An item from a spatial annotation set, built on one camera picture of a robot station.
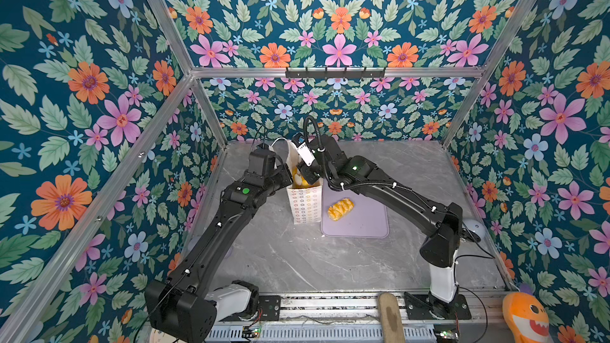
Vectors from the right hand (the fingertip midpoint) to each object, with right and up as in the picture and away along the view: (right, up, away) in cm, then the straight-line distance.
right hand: (309, 153), depth 77 cm
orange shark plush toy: (+62, -46, -12) cm, 78 cm away
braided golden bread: (+11, -21, +15) cm, 28 cm away
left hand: (-5, -6, 0) cm, 7 cm away
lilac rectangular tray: (+15, -24, +16) cm, 33 cm away
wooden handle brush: (+25, -51, -9) cm, 57 cm away
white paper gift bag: (-2, -17, +3) cm, 17 cm away
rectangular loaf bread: (-2, -8, -13) cm, 16 cm away
